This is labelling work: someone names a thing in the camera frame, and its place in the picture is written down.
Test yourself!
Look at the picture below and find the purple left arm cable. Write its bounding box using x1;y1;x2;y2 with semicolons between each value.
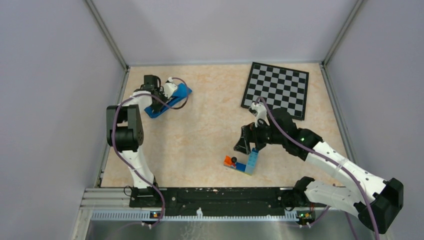
111;76;190;229

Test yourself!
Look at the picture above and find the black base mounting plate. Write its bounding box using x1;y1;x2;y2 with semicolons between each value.
129;187;313;217

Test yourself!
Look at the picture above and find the blue cloth napkin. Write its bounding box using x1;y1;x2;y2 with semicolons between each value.
144;83;192;119

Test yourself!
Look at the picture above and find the aluminium frame rail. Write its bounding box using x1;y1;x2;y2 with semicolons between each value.
71;187;393;240

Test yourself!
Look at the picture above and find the colourful toy brick assembly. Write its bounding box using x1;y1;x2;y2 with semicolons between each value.
223;148;259;175

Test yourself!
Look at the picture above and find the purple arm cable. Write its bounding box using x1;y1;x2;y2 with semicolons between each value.
111;76;190;229
255;96;382;240

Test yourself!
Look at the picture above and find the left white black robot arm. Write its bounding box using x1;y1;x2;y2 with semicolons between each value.
106;75;179;207

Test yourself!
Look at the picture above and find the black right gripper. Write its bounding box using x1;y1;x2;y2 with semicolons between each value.
234;117;286;154

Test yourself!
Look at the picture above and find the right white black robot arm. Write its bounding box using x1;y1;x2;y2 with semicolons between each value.
234;98;404;235

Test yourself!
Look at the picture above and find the black white checkerboard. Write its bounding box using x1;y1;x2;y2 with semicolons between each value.
240;62;309;121

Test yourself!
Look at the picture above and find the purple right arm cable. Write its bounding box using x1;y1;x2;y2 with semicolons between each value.
255;96;382;240

